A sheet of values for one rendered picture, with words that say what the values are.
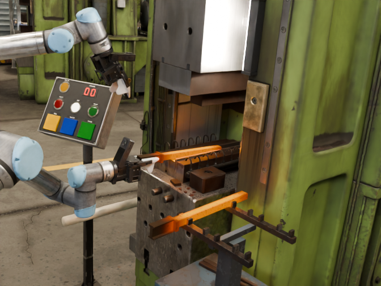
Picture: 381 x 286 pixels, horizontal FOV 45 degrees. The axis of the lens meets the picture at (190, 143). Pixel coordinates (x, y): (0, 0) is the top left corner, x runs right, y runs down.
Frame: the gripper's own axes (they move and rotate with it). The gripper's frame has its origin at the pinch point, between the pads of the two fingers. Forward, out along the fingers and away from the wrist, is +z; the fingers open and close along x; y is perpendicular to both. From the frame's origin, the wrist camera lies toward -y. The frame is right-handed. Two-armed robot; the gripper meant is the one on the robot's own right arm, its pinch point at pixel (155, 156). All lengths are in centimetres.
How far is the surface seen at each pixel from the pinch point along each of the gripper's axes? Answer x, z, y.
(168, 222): 39.3, -22.2, 4.9
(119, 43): -425, 239, 8
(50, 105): -68, -14, -6
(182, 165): 6.8, 8.9, 2.8
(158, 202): 0.1, 3.2, 20.3
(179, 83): 1.4, 8.2, -28.9
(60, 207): -162, 34, 100
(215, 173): 17.9, 16.2, 3.6
